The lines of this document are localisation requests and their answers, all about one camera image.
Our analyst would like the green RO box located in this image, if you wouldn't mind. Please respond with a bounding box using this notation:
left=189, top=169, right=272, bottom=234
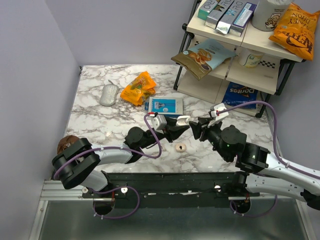
left=197, top=0, right=220, bottom=20

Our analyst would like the brown paper cupcake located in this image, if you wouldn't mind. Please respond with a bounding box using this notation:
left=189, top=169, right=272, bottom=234
left=57, top=135, right=79, bottom=154

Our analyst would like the silver RO box left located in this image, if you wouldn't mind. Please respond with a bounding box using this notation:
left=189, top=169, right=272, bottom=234
left=204, top=0, right=234, bottom=29

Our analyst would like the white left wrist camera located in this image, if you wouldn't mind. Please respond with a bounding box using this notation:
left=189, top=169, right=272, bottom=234
left=151, top=113, right=167, bottom=131

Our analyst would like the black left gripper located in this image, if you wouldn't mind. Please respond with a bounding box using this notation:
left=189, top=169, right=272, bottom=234
left=140, top=115, right=190, bottom=150

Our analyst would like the silver RO box middle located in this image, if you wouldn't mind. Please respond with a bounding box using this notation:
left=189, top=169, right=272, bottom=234
left=215, top=0, right=246, bottom=35

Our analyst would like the blue Doritos bag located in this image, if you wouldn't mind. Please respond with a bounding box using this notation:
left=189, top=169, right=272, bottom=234
left=222, top=82, right=258, bottom=107

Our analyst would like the purple blue box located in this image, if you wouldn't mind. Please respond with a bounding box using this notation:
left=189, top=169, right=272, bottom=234
left=229, top=2, right=257, bottom=37

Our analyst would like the blue Harry's razor box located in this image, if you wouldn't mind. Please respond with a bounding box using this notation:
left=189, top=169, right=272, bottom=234
left=144, top=97, right=184, bottom=117

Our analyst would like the orange candy bag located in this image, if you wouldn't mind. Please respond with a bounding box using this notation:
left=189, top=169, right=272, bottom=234
left=120, top=71, right=157, bottom=106

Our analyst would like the white yellow cup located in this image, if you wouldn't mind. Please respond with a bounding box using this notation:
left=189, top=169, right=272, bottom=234
left=237, top=48, right=265, bottom=69

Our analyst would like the blue gold chips bag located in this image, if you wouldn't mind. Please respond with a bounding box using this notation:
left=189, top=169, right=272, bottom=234
left=171, top=38, right=236, bottom=80

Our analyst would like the grey glitter pouch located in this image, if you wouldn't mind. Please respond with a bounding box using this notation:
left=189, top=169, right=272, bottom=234
left=99, top=80, right=119, bottom=107

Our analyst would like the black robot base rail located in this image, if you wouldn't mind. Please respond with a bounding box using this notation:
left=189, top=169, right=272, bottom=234
left=82, top=171, right=249, bottom=209

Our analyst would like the white popcorn tub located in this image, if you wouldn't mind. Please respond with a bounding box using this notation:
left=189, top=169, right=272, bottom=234
left=251, top=0, right=293, bottom=32

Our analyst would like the white earbud charging case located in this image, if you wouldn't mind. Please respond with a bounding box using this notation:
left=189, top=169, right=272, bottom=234
left=176, top=115, right=192, bottom=127

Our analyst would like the silver ro box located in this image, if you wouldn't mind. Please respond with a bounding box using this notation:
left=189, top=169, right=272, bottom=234
left=204, top=0, right=234, bottom=29
left=215, top=0, right=246, bottom=35

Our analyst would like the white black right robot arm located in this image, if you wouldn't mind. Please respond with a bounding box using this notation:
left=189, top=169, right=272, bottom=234
left=189, top=117, right=320, bottom=210

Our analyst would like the orange honey dijon chips bag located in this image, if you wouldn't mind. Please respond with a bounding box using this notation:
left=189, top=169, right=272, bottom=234
left=269, top=2, right=320, bottom=61

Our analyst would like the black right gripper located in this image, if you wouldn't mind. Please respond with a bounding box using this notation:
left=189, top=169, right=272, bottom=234
left=188, top=116, right=231, bottom=161

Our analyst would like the beige small earbud case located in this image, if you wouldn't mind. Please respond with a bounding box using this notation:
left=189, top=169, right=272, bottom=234
left=175, top=143, right=187, bottom=153

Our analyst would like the black beige shelf rack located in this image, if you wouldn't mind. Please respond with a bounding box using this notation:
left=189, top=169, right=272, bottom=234
left=173, top=0, right=303, bottom=104

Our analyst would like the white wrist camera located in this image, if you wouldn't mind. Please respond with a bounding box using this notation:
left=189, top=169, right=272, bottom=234
left=151, top=113, right=167, bottom=131
left=207, top=103, right=229, bottom=127

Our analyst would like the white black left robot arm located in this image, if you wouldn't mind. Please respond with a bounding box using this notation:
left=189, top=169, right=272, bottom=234
left=52, top=113, right=190, bottom=198

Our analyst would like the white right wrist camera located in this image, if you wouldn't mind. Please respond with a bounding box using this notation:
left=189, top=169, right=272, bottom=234
left=207, top=103, right=229, bottom=127

